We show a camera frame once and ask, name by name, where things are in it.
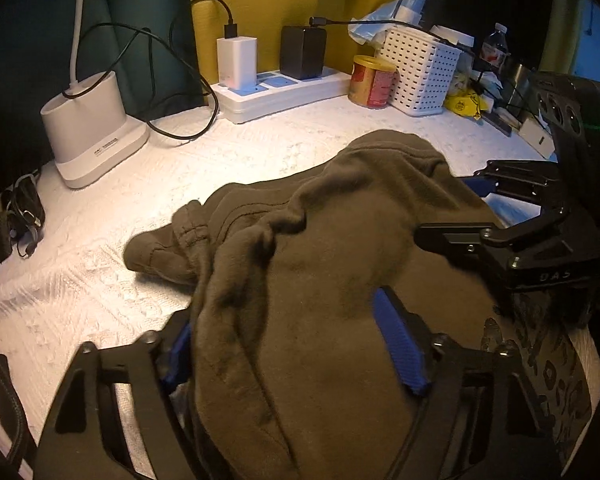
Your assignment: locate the black white-charger cable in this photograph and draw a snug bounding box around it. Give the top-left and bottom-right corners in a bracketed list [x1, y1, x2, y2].
[190, 0, 239, 39]

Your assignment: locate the white desk lamp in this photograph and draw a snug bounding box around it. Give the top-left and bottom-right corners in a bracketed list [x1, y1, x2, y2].
[41, 0, 150, 190]

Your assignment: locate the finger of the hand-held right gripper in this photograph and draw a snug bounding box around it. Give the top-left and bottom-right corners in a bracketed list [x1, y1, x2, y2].
[462, 159, 564, 208]
[414, 222, 519, 277]

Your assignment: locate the red tin can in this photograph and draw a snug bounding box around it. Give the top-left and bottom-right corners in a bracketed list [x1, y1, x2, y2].
[348, 55, 399, 109]

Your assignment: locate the white plastic basket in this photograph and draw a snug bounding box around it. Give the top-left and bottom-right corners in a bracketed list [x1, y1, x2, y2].
[377, 27, 467, 117]

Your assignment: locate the dark smartphone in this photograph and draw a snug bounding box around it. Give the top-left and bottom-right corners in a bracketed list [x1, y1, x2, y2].
[481, 110, 514, 137]

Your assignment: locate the leopard print cloth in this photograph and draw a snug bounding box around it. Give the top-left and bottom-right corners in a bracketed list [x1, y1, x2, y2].
[480, 287, 600, 463]

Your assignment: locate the black lamp cable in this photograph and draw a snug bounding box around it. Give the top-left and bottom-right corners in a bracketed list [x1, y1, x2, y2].
[100, 27, 219, 141]

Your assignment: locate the black charger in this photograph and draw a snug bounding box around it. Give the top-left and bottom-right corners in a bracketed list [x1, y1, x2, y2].
[280, 25, 328, 81]

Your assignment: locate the clear water bottle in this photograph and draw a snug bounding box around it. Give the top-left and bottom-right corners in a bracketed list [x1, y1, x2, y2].
[480, 23, 511, 77]

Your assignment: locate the teal curtain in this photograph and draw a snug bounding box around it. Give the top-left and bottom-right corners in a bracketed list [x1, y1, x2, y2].
[0, 0, 207, 177]

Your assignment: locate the crumpled plastic bag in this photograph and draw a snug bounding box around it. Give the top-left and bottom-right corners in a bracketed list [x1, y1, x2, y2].
[349, 0, 407, 44]

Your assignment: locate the steel thermos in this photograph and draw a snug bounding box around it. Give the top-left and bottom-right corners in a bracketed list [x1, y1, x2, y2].
[505, 62, 534, 97]

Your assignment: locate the white charger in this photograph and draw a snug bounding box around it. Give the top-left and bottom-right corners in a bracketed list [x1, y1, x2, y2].
[216, 36, 258, 89]

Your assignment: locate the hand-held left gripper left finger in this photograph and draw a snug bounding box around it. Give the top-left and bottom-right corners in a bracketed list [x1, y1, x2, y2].
[32, 310, 202, 480]

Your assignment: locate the yellow packet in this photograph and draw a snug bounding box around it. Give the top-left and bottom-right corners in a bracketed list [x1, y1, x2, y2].
[444, 87, 489, 121]

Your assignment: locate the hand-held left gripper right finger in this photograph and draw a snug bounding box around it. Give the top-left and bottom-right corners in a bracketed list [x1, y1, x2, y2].
[372, 285, 557, 480]

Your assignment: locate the black cable bundle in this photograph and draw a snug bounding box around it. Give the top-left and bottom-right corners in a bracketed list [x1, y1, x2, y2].
[2, 172, 46, 259]

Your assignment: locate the thick black cable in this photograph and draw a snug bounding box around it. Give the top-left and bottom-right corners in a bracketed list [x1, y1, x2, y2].
[0, 335, 37, 467]

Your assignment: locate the brown t-shirt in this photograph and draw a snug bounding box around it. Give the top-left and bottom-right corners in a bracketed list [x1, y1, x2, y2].
[124, 129, 512, 480]

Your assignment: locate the narrow yellow curtain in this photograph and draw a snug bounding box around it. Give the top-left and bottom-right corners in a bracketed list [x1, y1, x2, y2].
[537, 0, 582, 74]

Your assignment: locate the white tissue box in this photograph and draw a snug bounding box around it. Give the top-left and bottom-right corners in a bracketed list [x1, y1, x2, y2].
[519, 116, 554, 157]

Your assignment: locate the black black-charger cable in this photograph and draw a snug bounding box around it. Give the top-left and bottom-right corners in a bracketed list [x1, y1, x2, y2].
[310, 15, 477, 57]

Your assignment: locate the white power strip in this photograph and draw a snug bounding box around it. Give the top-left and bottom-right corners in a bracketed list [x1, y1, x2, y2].
[209, 66, 354, 125]

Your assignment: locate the glass jar with white lid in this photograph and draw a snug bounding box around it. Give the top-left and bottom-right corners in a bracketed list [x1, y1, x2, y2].
[432, 24, 477, 97]

